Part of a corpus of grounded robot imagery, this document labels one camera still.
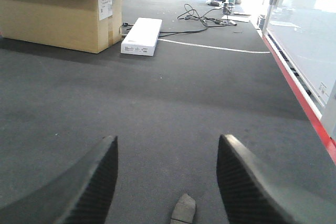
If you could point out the grey brake pad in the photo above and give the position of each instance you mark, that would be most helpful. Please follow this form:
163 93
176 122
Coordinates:
184 210

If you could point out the white flat box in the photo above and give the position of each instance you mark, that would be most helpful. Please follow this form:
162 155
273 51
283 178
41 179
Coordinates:
142 38

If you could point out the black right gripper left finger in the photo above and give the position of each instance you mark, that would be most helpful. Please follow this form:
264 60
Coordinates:
82 194

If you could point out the white strip on carpet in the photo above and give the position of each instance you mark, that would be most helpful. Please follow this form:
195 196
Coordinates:
215 47

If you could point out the large cardboard box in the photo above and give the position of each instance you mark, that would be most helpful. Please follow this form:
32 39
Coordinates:
83 25

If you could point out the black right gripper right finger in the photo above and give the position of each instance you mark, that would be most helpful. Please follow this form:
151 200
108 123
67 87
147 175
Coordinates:
254 192

